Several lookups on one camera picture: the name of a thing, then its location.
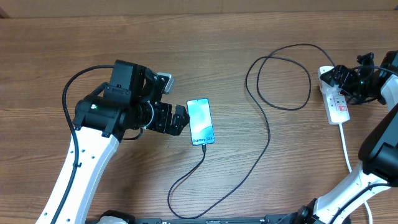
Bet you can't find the Samsung Galaxy smartphone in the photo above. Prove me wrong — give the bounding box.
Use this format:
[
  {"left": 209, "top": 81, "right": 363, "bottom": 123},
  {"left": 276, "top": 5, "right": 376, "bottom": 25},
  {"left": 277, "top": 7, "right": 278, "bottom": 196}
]
[{"left": 187, "top": 98, "right": 215, "bottom": 146}]

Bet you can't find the black USB charging cable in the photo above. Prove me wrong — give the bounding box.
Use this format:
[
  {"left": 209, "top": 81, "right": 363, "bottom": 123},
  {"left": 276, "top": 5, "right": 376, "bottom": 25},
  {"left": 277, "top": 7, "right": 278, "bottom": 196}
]
[{"left": 167, "top": 43, "right": 336, "bottom": 220}]

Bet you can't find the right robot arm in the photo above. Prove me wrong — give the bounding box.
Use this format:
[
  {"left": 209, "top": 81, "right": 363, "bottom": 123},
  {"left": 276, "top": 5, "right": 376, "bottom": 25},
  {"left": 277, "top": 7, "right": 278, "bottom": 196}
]
[{"left": 280, "top": 51, "right": 397, "bottom": 223}]

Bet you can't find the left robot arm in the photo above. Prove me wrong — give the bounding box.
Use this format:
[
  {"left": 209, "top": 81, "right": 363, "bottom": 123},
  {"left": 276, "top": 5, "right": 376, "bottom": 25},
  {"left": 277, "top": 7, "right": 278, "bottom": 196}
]
[{"left": 37, "top": 60, "right": 190, "bottom": 223}]

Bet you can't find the white charger plug adapter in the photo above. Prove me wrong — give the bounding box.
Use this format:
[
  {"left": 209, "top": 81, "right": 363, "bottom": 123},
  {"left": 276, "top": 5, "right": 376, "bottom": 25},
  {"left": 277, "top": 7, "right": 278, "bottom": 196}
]
[{"left": 320, "top": 80, "right": 341, "bottom": 95}]

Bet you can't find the white power strip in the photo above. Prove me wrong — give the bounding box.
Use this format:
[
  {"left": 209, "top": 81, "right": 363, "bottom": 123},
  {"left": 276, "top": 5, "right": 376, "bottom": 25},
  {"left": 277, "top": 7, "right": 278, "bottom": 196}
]
[{"left": 317, "top": 66, "right": 350, "bottom": 126}]

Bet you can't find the white power strip cord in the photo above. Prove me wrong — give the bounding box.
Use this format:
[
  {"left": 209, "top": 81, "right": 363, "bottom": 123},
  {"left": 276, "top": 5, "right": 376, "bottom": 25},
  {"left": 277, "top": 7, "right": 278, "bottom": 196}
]
[{"left": 338, "top": 123, "right": 374, "bottom": 224}]

